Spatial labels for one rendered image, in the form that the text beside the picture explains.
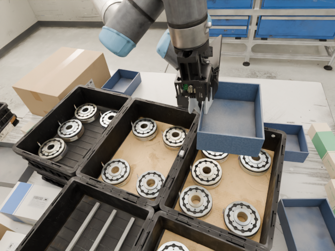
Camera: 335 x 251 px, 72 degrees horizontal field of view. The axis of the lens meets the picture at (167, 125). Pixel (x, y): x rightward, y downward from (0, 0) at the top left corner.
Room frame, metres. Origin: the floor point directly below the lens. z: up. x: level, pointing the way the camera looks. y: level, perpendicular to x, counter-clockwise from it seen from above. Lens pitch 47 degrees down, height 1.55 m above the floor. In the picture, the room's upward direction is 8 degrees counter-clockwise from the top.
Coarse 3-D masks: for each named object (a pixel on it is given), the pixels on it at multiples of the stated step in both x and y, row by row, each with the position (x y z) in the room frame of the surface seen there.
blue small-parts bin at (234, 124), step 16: (224, 96) 0.51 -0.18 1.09; (240, 96) 0.50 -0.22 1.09; (256, 96) 0.48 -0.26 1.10; (208, 112) 0.47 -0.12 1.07; (224, 112) 0.46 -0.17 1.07; (240, 112) 0.45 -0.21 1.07; (256, 112) 0.43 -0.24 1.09; (208, 128) 0.41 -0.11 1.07; (224, 128) 0.40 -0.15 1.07; (240, 128) 0.39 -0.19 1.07; (256, 128) 0.38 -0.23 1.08; (208, 144) 0.34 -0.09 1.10; (224, 144) 0.32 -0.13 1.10; (240, 144) 0.31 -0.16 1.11; (256, 144) 0.30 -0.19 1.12
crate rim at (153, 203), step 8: (128, 104) 0.72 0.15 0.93; (152, 104) 0.70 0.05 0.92; (160, 104) 0.69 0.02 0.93; (192, 112) 0.62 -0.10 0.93; (120, 120) 0.64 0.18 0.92; (112, 128) 0.59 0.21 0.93; (192, 128) 0.54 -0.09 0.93; (104, 136) 0.56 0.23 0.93; (184, 144) 0.47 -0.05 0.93; (88, 160) 0.46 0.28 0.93; (176, 160) 0.41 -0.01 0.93; (80, 168) 0.44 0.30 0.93; (80, 176) 0.41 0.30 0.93; (88, 176) 0.40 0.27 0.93; (104, 184) 0.36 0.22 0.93; (120, 192) 0.33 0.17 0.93; (128, 192) 0.33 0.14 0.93; (160, 192) 0.31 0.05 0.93; (144, 200) 0.30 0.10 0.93; (160, 200) 0.29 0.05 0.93
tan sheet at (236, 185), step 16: (272, 160) 0.43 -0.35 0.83; (224, 176) 0.39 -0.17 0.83; (240, 176) 0.38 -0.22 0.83; (256, 176) 0.37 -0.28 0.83; (224, 192) 0.33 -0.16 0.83; (240, 192) 0.33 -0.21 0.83; (256, 192) 0.32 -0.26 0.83; (176, 208) 0.30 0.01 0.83; (224, 208) 0.28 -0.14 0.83; (256, 208) 0.27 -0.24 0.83; (256, 240) 0.18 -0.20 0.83
